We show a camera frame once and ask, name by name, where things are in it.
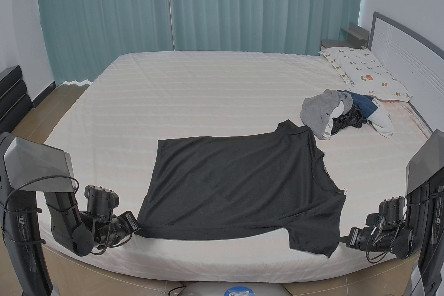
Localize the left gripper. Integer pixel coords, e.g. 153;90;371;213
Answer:
112;211;142;244

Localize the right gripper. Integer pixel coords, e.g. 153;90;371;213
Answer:
347;226;380;250

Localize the black T-shirt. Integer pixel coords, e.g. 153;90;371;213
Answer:
133;119;347;259

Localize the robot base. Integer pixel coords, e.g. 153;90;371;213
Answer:
170;281;292;296

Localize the pile of clothes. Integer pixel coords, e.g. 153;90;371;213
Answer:
300;89;394;141

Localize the bed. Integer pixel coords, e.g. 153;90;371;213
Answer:
35;12;444;283

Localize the white printed pillow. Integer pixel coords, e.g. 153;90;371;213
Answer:
318;46;413;102

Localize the black chest of drawers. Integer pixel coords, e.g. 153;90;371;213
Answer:
0;66;35;127

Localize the grey bedside table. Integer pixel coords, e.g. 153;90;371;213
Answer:
321;22;370;49

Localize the black cable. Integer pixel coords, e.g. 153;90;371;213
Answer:
5;176;78;208

